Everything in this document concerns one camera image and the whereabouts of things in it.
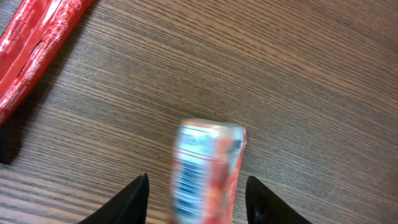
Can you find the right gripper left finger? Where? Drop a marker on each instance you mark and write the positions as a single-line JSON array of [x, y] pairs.
[[129, 206]]

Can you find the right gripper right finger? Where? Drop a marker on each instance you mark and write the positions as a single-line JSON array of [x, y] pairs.
[[263, 206]]

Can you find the red tissue pack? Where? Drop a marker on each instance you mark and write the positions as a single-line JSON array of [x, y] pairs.
[[207, 161]]

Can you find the red white snack packet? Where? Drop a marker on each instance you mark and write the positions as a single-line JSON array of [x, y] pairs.
[[28, 45]]

